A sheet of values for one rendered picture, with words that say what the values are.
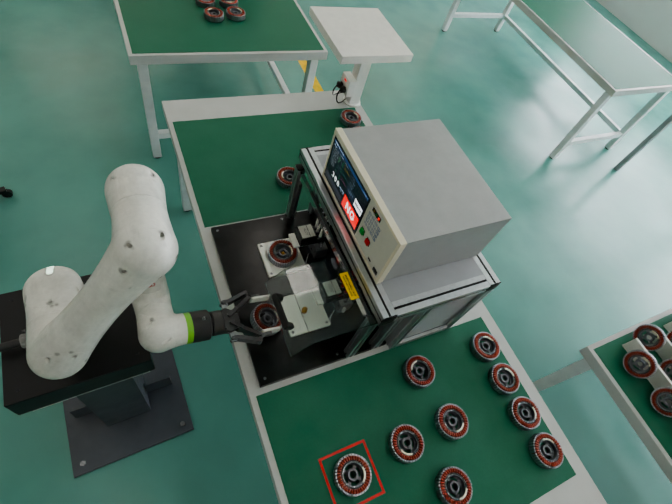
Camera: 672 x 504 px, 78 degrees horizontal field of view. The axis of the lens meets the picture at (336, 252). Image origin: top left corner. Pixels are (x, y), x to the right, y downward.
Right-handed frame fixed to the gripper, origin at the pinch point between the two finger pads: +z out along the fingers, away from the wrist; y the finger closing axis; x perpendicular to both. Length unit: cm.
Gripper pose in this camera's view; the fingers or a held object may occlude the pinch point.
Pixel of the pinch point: (269, 313)
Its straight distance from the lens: 140.6
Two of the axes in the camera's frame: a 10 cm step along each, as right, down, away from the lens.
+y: 3.8, 8.1, -4.4
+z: 8.2, -0.8, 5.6
